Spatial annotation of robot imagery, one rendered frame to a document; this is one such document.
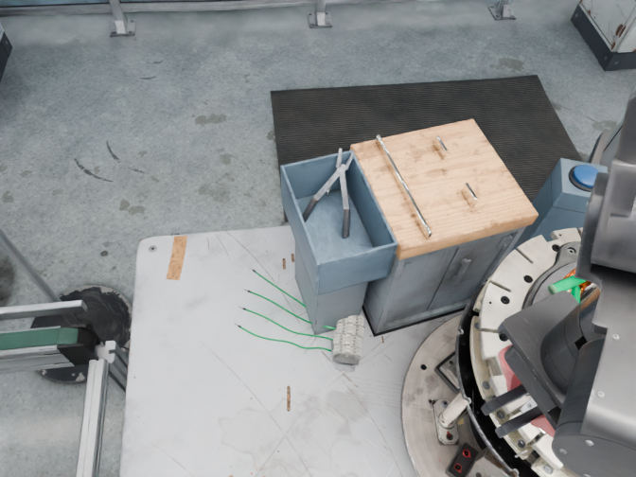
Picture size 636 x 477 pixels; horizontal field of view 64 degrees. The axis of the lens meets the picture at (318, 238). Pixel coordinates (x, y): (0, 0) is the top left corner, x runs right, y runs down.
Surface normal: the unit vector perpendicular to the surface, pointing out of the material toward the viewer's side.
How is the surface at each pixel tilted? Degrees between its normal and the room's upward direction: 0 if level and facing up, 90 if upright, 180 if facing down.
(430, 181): 0
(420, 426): 0
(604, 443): 89
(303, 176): 90
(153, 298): 0
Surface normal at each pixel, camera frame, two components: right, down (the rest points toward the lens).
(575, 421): -0.78, -0.62
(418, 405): 0.04, -0.55
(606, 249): -0.50, 0.71
